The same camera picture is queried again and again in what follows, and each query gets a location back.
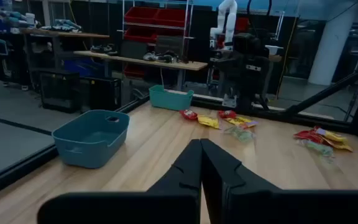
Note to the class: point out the black computer tower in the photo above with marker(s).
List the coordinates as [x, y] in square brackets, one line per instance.
[60, 91]
[104, 93]

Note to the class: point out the grey metal bracket plate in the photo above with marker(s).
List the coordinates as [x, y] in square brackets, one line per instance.
[229, 101]

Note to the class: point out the white round pillar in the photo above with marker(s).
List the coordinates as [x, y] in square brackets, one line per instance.
[331, 46]

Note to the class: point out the blue storage crate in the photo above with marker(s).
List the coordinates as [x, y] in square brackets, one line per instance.
[82, 68]

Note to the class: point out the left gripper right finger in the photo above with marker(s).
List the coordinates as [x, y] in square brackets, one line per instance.
[259, 205]

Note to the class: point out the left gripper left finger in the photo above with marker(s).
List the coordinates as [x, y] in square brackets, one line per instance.
[179, 199]

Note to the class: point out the black metal table frame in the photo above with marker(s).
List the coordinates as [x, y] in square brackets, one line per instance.
[11, 175]

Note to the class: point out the teal white cloth bundle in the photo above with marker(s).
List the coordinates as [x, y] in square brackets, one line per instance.
[61, 25]
[9, 17]

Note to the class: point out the yellow Sour Patch candy packet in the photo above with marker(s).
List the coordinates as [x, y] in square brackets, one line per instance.
[242, 121]
[208, 121]
[342, 146]
[332, 136]

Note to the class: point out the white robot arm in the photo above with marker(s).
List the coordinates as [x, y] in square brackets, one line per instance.
[228, 18]

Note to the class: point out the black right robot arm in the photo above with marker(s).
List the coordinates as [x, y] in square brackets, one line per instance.
[247, 43]

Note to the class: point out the white plastic bottle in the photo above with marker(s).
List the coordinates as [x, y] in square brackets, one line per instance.
[30, 19]

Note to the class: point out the teal plastic bin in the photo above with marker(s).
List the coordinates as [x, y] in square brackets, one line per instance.
[169, 101]

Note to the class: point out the red Skittles candy packet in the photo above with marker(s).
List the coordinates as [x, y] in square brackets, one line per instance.
[189, 114]
[227, 114]
[306, 136]

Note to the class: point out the clear green gummy packet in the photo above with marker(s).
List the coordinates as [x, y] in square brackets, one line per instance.
[246, 136]
[317, 148]
[232, 133]

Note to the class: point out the metal shelf rack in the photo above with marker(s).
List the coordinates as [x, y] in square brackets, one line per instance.
[138, 24]

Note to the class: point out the red storage bin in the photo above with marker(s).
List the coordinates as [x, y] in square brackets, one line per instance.
[134, 71]
[141, 15]
[140, 35]
[171, 17]

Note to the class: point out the grey-blue plastic bin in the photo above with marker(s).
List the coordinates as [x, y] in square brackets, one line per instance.
[85, 152]

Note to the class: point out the wooden workbench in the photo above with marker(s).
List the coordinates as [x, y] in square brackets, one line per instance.
[154, 62]
[73, 34]

